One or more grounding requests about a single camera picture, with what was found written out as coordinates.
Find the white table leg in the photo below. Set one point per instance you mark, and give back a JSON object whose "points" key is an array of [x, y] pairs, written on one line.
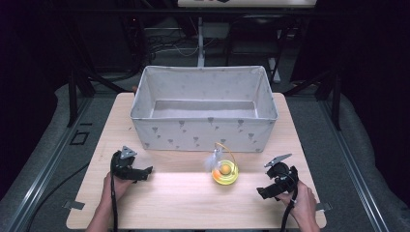
{"points": [[274, 69]]}

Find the grey printed fabric storage box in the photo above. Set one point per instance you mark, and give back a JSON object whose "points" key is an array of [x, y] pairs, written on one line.
{"points": [[206, 133]]}

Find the black chair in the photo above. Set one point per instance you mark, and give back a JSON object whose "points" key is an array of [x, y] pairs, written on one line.
{"points": [[254, 35]]}

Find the yellow cat toy with ball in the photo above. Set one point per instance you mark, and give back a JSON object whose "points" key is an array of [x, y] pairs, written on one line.
{"points": [[225, 174]]}

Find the aluminium floor rail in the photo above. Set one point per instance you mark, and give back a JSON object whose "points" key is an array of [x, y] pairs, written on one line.
{"points": [[48, 164], [353, 164]]}

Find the grey metal table bracket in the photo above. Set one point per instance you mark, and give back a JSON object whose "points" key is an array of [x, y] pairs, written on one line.
{"points": [[324, 206], [74, 205]]}

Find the person's right hand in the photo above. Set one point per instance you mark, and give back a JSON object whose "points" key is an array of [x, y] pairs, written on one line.
{"points": [[301, 203]]}

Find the white metal pole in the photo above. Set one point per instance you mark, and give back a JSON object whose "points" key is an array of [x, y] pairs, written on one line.
{"points": [[201, 42]]}

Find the person's left hand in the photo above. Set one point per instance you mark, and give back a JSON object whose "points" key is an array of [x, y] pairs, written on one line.
{"points": [[119, 188]]}

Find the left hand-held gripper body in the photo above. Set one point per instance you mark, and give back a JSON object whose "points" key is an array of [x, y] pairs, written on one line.
{"points": [[124, 167]]}

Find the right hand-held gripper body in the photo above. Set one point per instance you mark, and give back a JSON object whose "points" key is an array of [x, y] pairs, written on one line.
{"points": [[283, 177]]}

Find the black metal stand post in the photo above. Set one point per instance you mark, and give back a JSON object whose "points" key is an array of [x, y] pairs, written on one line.
{"points": [[336, 103], [72, 96]]}

